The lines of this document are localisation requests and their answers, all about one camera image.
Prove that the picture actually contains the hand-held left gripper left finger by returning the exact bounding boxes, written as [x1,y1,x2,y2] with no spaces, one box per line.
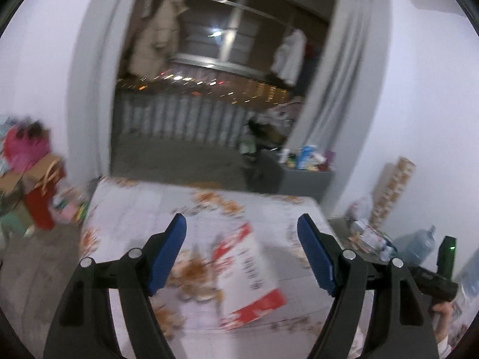
[43,213,187,359]

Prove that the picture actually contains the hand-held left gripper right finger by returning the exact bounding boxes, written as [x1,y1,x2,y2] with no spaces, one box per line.
[297,213,438,359]

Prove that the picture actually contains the red white carton box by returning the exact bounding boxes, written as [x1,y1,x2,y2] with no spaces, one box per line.
[211,222,287,330]

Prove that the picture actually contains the person's right hand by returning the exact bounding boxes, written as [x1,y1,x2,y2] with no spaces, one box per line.
[430,301,455,328]

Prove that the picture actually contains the large water jug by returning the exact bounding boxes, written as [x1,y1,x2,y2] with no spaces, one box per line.
[393,225,437,266]

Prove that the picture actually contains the printed tablecloth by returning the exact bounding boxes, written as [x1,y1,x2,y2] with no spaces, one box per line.
[80,177,375,359]

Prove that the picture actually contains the pile of packaging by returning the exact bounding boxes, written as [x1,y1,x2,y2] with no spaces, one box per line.
[346,194,398,262]

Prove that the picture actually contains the grey bin with bottles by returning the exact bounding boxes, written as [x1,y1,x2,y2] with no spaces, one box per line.
[258,150,334,203]

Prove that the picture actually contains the cluster of bottles and packets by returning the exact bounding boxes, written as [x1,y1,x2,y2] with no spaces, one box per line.
[279,144,336,173]

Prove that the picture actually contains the pile of bags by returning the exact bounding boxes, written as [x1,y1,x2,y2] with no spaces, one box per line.
[239,101,304,158]

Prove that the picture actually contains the red bag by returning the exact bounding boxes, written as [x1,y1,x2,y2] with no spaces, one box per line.
[24,157,67,231]

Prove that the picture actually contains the balcony railing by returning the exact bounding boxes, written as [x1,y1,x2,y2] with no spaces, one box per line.
[116,92,263,147]

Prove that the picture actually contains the brown cardboard box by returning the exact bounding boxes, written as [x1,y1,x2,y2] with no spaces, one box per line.
[0,153,57,204]

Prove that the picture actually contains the white curtain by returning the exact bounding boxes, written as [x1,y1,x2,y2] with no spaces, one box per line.
[288,0,373,152]

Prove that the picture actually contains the white hanging garment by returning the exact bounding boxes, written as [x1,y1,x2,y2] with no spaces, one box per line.
[270,29,308,86]

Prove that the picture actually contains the beige hanging coat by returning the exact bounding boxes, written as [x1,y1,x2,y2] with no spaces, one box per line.
[127,0,188,80]

